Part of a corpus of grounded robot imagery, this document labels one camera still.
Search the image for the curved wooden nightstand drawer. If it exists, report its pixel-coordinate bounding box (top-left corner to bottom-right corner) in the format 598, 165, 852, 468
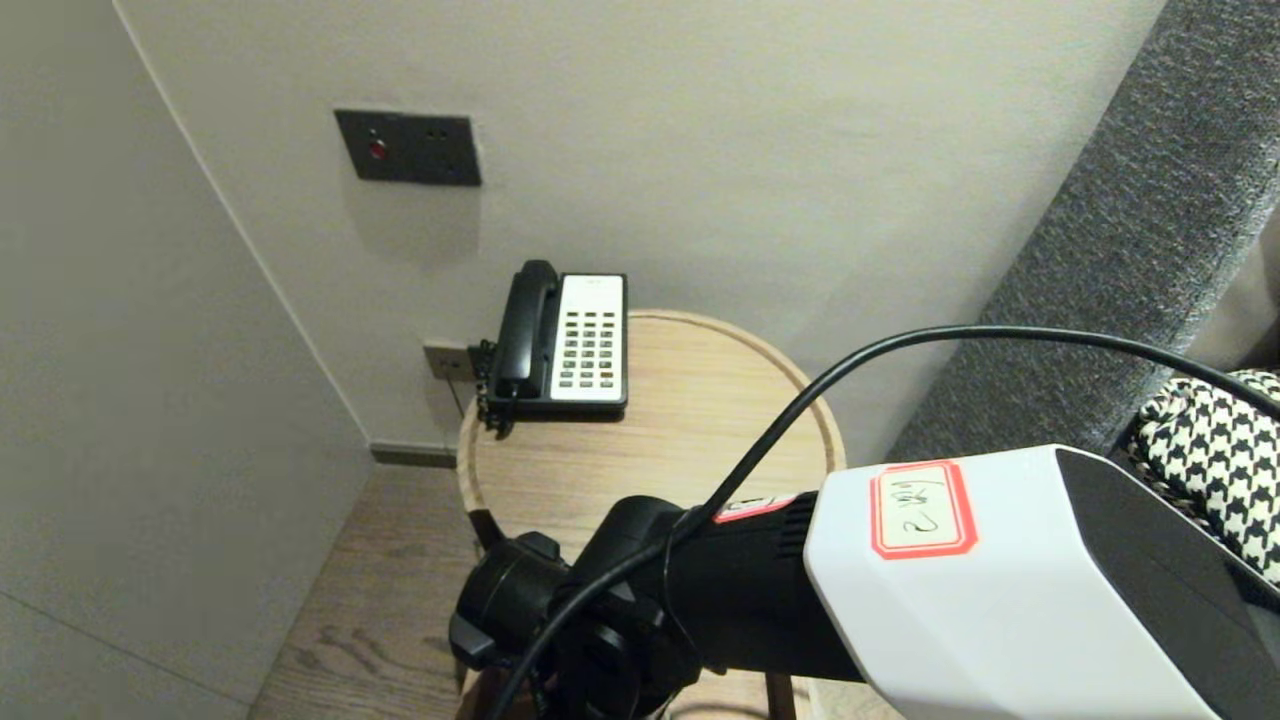
455, 668, 801, 720

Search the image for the black telephone base white keypad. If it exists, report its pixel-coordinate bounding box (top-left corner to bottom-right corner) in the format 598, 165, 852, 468
484, 273, 628, 419

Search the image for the round wooden nightstand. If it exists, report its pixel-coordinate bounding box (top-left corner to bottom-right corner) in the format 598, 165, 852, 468
455, 308, 846, 563

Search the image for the black telephone handset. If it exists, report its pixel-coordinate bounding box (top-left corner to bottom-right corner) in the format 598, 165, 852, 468
490, 260, 559, 401

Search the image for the small red edged sticker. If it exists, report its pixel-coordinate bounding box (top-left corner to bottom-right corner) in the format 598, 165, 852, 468
714, 493, 798, 524

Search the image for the red bordered handwritten label sticker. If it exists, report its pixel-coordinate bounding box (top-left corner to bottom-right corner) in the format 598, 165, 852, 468
870, 460, 979, 561

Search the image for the grey fabric bed headboard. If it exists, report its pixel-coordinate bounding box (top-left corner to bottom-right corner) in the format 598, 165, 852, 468
885, 0, 1280, 469

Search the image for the black white houndstooth pillow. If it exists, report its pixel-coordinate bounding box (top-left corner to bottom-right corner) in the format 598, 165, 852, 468
1130, 370, 1280, 589

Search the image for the black coiled telephone cord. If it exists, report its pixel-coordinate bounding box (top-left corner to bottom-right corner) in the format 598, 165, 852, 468
470, 340, 513, 439

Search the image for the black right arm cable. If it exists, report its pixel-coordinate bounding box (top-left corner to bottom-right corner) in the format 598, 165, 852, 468
480, 325, 1280, 720

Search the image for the beige wall jack plate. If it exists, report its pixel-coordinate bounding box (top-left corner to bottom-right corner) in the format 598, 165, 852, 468
422, 344, 473, 384

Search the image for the dark wall switch panel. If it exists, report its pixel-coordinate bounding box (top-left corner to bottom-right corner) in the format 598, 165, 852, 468
334, 110, 482, 188

